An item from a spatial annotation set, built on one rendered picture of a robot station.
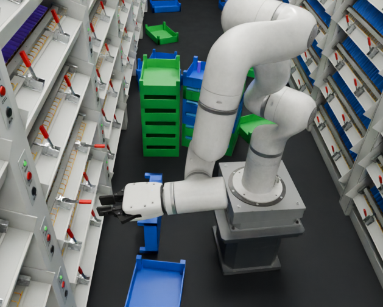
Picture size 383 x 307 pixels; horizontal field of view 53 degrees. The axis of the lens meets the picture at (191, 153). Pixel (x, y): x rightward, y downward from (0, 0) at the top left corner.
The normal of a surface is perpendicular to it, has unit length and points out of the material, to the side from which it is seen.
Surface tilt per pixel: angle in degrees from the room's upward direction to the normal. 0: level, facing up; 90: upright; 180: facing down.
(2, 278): 21
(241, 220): 90
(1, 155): 90
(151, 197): 7
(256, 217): 90
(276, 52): 102
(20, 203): 90
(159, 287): 0
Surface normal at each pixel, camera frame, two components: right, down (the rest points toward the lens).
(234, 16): -0.58, 0.24
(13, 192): 0.03, 0.63
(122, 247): 0.04, -0.77
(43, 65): 0.39, -0.72
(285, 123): -0.66, 0.50
